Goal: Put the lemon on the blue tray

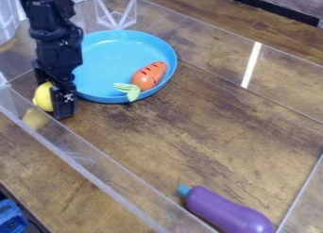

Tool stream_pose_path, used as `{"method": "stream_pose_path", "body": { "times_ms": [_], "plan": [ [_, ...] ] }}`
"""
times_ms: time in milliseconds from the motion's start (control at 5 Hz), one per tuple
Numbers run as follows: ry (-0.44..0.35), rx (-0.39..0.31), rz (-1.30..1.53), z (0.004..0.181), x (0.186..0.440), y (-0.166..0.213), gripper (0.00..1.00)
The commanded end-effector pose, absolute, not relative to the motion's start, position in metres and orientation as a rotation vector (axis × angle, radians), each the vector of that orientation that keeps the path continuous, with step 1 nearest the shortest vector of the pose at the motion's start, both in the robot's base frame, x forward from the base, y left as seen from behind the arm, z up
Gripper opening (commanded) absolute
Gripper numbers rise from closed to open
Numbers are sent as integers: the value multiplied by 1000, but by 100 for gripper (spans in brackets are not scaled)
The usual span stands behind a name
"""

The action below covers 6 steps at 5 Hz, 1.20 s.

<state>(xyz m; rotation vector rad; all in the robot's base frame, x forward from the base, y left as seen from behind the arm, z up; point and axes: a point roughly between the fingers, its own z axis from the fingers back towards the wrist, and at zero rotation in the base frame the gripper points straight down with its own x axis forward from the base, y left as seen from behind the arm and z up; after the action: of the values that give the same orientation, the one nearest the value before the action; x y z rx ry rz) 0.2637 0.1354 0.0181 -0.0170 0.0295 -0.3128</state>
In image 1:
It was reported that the yellow toy lemon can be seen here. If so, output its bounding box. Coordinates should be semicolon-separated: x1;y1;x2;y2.
33;81;54;112

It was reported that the purple toy eggplant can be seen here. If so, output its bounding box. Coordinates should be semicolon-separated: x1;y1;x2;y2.
179;184;274;233

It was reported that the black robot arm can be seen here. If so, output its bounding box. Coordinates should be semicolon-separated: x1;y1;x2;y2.
19;0;84;119

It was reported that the clear acrylic enclosure wall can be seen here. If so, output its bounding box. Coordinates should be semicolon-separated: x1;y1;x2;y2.
0;0;323;233

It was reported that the orange toy carrot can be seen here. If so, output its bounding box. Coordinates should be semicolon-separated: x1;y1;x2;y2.
115;61;168;102

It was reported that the blue object at corner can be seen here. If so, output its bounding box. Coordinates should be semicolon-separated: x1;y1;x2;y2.
0;199;29;233

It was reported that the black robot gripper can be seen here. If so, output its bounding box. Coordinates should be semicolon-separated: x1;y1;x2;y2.
30;25;84;120

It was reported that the blue round plastic tray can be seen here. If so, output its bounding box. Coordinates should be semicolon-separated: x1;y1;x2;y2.
74;30;178;104

